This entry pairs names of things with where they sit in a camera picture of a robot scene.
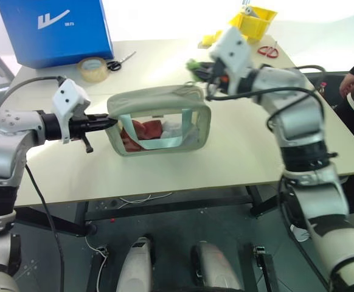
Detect clear packing tape roll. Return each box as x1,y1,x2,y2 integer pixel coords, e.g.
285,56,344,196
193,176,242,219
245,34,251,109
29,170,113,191
77,57,109,83

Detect black table frame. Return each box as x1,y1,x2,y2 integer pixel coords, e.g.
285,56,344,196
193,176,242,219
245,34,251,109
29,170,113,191
13,181,285,238

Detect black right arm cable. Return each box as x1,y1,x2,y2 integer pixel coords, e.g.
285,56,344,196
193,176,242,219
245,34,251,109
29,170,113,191
205,64,327,133

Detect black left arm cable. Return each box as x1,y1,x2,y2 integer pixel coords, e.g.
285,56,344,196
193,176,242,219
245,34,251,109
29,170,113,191
3,75,68,103

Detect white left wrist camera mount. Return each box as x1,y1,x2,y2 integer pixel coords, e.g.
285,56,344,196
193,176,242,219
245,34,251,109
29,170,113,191
51,78,91,144

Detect red cloth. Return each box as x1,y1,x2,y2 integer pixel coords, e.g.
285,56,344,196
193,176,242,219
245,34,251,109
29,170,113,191
120,119,165,153

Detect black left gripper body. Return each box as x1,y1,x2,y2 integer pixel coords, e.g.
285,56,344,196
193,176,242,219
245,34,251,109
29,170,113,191
69,114,94,154

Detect silver right robot foot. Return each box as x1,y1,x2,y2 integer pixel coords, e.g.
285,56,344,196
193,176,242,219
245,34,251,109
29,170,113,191
190,240,245,292

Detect silver left robot foot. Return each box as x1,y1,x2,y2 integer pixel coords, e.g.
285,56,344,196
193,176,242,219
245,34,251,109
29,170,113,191
115,235,154,292

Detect black handled scissors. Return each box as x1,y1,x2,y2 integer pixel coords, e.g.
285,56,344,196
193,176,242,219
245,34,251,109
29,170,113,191
106,50,137,72

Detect beige transparent storage bag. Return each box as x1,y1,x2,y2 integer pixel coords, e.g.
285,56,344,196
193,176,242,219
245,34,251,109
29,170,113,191
106,85,212,158

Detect green plush keychain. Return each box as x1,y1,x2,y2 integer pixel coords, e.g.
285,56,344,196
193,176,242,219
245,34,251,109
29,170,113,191
186,58,203,73

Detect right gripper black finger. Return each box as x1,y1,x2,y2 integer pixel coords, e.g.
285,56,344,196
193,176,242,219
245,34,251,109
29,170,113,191
191,61,216,73
193,71,215,83

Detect yellow plastic bin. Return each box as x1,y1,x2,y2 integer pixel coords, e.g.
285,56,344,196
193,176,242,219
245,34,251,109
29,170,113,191
227,5,279,41

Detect silver robot foot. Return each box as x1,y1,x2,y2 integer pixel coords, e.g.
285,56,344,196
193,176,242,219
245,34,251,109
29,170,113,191
115,235,154,292
190,240,245,292

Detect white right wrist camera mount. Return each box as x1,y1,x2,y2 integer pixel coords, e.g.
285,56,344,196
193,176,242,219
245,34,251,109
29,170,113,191
209,26,254,96

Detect red handled scissors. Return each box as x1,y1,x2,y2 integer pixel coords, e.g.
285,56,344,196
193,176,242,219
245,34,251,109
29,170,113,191
257,45,280,59

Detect white floor cable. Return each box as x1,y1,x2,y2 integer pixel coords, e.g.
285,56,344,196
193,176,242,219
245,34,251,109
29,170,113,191
84,235,109,292

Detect blue cardboard box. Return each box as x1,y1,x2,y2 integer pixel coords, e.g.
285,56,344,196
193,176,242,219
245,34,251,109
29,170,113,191
0,0,115,69

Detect thin white wire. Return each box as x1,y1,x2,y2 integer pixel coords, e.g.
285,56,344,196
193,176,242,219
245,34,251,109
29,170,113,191
118,191,174,205

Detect black floor stand bar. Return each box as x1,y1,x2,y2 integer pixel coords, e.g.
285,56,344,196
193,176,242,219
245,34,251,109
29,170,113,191
252,245,280,292
85,245,110,292

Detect long black hanging cable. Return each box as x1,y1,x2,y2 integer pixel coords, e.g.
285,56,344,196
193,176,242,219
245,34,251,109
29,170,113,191
24,163,66,292

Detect small yellow plastic piece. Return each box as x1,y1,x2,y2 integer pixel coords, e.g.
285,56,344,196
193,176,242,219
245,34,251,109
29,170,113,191
201,29,226,47

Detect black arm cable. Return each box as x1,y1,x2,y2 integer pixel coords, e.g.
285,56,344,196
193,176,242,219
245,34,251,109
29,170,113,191
3,75,68,103
205,64,327,133

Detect white crumpled bag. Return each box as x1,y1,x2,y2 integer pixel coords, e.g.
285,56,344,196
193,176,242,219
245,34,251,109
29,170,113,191
160,119,201,146

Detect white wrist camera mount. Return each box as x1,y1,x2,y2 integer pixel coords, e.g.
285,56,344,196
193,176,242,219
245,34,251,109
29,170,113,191
51,78,91,144
209,26,254,96

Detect black side table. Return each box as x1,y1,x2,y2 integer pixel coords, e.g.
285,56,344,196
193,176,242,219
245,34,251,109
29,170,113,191
298,70,352,114

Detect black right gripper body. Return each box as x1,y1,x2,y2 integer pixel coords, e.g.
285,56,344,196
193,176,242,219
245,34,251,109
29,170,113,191
206,60,230,94

